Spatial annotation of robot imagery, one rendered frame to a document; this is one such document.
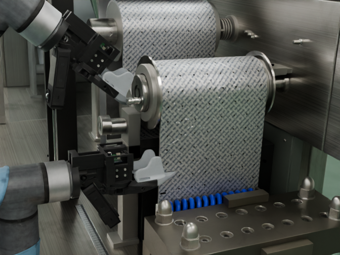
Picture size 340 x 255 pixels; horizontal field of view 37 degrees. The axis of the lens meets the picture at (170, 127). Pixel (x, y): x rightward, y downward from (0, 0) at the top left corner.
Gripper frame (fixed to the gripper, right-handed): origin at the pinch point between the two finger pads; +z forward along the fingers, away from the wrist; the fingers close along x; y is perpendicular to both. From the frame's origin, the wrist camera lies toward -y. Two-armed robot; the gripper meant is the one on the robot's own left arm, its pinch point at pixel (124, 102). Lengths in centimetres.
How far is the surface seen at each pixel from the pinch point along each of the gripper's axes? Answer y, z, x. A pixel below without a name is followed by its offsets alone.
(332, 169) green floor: 53, 254, 188
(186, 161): -1.5, 15.6, -7.1
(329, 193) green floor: 33, 230, 154
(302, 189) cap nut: 8.8, 38.4, -14.1
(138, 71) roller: 6.8, -1.1, 1.9
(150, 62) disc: 9.2, -2.1, -2.6
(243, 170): 4.2, 28.3, -7.1
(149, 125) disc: -0.5, 6.1, -2.5
